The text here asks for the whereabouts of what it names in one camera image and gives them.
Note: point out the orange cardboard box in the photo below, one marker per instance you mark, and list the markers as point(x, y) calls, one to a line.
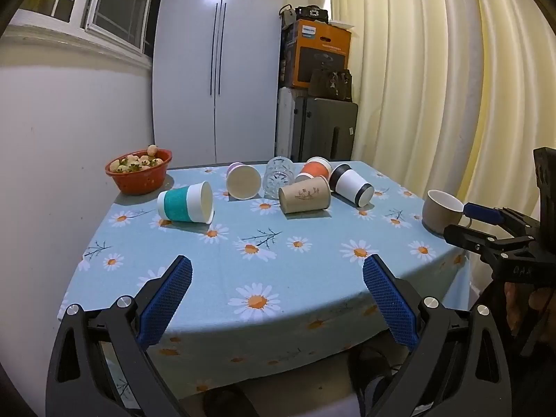
point(321, 52)

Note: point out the person's right hand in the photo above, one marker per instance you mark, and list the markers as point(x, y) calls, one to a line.
point(514, 308)

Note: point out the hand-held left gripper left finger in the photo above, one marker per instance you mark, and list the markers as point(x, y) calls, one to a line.
point(167, 299)

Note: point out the white framed window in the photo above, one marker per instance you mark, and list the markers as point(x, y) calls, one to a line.
point(117, 4)

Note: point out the grey suitcase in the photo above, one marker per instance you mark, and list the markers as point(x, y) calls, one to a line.
point(325, 130)

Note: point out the black and white paper cup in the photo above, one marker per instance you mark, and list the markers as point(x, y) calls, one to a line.
point(349, 182)

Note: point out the teal banded paper cup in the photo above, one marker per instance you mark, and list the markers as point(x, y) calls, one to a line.
point(178, 206)

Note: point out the brown kraft paper cup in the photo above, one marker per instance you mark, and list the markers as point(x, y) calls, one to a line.
point(304, 195)

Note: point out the red plastic bowl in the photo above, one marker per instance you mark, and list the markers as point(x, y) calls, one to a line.
point(139, 181)

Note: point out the pink paper cup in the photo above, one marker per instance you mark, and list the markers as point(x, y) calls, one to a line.
point(242, 182)

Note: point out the beige ceramic mug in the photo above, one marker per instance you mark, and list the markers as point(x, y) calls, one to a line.
point(438, 213)

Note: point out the dark brown handbag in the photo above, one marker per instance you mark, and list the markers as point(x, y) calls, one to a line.
point(330, 84)

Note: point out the clear glass cup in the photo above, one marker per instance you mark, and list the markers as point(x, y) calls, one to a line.
point(278, 176)

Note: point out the white wardrobe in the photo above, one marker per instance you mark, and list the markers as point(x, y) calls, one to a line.
point(186, 52)

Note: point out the pile of pale strawberries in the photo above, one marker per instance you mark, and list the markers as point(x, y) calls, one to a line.
point(134, 163)

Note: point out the orange paper cup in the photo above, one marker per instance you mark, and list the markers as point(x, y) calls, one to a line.
point(315, 168)

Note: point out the blue daisy tablecloth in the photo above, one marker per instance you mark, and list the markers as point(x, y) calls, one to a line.
point(304, 269)

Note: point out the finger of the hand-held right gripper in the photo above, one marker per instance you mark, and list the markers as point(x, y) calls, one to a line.
point(482, 213)
point(473, 236)

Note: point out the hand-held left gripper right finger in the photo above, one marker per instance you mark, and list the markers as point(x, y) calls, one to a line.
point(391, 304)

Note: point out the cream curtain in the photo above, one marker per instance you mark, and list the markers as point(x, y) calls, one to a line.
point(412, 74)

